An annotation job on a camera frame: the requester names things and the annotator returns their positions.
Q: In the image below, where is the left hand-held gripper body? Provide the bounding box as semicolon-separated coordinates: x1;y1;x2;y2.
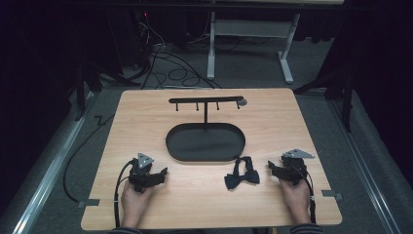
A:
128;152;156;193

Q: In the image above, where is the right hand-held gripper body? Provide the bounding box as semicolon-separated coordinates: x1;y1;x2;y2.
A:
280;148;316;187

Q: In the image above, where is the black bow tie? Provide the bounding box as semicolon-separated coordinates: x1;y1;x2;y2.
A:
223;155;261;191

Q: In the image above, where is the black hook rack with tray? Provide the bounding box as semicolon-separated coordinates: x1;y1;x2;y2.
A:
165;95;247;163

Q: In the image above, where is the person's right hand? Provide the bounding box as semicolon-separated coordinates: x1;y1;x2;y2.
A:
279;177;313;226

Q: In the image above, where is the person's left hand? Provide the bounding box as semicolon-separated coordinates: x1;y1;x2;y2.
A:
120;180;156;229

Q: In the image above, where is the grey tape strip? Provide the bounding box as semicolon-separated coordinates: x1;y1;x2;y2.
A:
77;198;101;210
320;189;344;202

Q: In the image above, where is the black metal stand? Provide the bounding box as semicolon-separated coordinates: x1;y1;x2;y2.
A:
293;66;357;134
73;63;104;123

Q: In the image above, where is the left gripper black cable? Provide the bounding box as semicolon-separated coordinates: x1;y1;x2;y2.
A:
113;158;134;229

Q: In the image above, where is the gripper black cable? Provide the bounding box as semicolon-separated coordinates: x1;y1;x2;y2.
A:
291;165;318;225
113;158;134;229

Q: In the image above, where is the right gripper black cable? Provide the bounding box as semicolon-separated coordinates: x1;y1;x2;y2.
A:
291;165;318;225

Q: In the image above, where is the black floor cable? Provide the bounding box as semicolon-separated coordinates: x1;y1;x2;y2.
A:
62;112;116;204

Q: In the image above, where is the aluminium floor rail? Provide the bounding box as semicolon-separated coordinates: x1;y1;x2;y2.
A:
326;98;405;234
11;91;99;234

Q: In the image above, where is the tangle of black floor cables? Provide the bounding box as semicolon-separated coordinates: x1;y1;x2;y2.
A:
131;13;223;91

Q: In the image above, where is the white metal desk frame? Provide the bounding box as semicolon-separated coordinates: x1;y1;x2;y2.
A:
206;12;302;86

